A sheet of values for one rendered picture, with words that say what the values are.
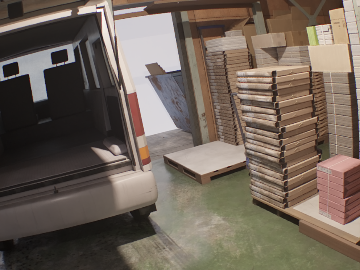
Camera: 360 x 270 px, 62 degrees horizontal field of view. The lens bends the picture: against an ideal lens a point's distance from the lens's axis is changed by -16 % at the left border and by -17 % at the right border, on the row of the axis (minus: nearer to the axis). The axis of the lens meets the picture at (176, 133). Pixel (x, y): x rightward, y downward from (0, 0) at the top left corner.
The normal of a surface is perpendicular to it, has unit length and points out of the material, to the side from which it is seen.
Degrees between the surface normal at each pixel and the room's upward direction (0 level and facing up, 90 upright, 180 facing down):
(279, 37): 90
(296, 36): 91
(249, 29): 90
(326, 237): 90
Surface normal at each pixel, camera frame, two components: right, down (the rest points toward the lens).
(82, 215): 0.40, 0.18
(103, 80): 0.34, -0.04
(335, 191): -0.92, 0.22
